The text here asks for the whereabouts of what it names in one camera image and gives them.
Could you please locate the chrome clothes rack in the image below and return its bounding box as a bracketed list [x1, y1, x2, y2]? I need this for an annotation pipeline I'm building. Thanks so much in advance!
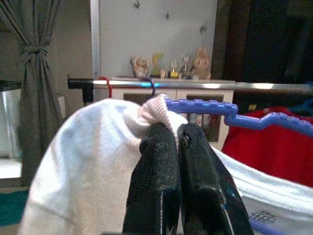
[67, 74, 313, 106]

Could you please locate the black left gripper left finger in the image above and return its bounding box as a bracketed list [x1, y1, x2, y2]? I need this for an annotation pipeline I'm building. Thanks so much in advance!
[121, 123, 182, 235]

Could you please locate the blue hanger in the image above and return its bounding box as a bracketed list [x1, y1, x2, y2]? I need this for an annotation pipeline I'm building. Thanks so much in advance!
[290, 96, 313, 117]

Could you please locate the grey curtain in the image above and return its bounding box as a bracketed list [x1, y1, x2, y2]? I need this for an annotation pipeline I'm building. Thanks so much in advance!
[0, 0, 62, 181]

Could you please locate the small pale figurine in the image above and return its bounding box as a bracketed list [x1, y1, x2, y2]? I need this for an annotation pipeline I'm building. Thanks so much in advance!
[170, 60, 180, 79]
[180, 54, 193, 79]

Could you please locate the white t-shirt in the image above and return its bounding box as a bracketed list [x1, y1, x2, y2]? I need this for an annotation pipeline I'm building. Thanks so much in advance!
[18, 94, 313, 235]

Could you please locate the purple plastic hanger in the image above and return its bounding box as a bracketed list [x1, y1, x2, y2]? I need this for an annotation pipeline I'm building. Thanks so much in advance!
[139, 77, 313, 235]

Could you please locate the aluminium framed glass door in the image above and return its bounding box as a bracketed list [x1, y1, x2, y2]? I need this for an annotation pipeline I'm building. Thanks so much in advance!
[0, 80, 24, 188]

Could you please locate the teal floor mat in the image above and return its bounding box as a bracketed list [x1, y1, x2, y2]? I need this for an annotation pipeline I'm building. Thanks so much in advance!
[0, 189, 29, 227]

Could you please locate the red wire hanger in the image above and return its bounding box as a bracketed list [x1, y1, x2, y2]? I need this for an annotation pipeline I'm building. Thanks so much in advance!
[97, 75, 114, 98]

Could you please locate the red polo shirt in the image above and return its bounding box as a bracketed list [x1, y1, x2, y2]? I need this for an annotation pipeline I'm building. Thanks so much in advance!
[221, 105, 313, 188]

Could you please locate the yellow green figurine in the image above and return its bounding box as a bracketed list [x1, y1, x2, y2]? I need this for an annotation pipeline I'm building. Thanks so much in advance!
[150, 51, 166, 76]

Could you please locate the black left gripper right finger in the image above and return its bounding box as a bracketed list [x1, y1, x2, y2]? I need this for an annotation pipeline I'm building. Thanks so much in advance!
[178, 123, 255, 235]

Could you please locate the beige bear figurine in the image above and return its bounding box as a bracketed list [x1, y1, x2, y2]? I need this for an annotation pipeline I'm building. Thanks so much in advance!
[190, 47, 212, 80]
[132, 55, 150, 78]

